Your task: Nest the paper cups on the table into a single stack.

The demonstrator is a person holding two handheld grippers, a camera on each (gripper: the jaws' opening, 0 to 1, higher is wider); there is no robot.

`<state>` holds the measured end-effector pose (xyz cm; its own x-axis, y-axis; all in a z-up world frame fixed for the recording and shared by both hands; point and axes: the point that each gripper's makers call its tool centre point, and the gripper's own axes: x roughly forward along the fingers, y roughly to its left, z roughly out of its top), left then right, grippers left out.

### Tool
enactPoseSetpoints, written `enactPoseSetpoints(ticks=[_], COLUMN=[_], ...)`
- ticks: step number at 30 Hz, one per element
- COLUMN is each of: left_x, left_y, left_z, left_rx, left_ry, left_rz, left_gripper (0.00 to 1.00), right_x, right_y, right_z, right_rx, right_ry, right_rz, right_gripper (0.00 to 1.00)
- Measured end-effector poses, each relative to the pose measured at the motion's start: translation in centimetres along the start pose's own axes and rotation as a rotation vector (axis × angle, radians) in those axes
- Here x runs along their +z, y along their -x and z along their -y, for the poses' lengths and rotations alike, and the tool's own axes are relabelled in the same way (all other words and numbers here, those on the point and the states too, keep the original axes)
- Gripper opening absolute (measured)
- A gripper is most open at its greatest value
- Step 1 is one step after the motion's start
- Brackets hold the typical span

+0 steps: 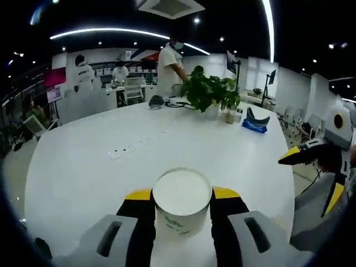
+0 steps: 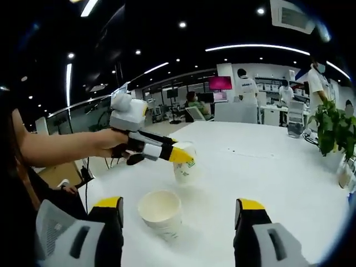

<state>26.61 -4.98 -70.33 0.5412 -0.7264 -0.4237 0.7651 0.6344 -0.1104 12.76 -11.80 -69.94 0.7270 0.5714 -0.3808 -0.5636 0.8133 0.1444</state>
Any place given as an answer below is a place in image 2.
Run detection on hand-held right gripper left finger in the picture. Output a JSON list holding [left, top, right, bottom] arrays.
[[36, 196, 125, 267]]

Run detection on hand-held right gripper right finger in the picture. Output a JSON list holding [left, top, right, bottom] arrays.
[[233, 197, 311, 267]]

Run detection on white printed paper cup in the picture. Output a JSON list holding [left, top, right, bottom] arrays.
[[138, 190, 183, 243], [172, 141, 201, 185]]

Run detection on person's left hand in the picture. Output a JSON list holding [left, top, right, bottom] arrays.
[[96, 128, 146, 167]]

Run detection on silver open laptop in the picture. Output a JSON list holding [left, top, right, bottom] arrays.
[[111, 82, 130, 98]]

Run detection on small white office chair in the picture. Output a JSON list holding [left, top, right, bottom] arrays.
[[185, 107, 208, 122]]

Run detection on black monitor on stand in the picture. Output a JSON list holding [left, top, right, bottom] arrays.
[[166, 89, 181, 125]]

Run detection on white table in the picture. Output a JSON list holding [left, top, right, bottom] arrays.
[[77, 121, 352, 267]]

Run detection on straight ceiling light strip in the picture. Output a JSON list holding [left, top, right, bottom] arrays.
[[66, 63, 72, 100]]

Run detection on wooden side desk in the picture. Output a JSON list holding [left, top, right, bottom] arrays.
[[37, 161, 84, 190]]

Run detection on pink lit monitor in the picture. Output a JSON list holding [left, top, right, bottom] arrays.
[[208, 76, 233, 91]]

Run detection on glass plant vase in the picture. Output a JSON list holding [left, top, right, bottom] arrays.
[[338, 160, 354, 190]]

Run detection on small grey device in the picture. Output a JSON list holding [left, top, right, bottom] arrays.
[[288, 122, 304, 137]]

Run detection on long curved ceiling light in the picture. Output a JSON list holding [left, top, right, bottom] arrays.
[[205, 43, 311, 56]]

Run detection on green leafy plant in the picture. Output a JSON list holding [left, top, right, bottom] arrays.
[[307, 99, 356, 162]]

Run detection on white ceiling air vent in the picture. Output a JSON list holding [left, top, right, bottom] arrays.
[[269, 0, 318, 36]]

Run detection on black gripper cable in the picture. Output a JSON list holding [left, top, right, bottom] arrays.
[[81, 157, 93, 212]]

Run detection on black cable on table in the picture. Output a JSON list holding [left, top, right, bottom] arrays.
[[301, 132, 319, 145]]

